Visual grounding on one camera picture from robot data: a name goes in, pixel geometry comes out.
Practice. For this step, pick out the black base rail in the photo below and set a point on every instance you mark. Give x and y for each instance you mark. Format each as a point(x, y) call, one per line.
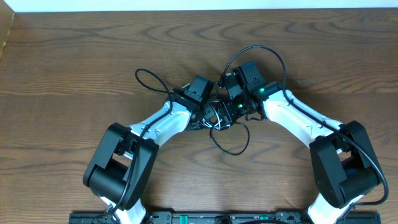
point(197, 218)

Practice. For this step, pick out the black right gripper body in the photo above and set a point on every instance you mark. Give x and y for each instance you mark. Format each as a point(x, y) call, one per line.
point(234, 109)

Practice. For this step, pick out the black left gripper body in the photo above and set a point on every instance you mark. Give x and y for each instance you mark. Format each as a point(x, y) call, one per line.
point(208, 112)

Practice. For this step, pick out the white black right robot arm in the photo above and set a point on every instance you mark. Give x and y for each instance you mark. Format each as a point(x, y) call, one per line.
point(344, 163)

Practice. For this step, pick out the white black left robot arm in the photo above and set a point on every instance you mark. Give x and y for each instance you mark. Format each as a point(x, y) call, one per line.
point(121, 165)

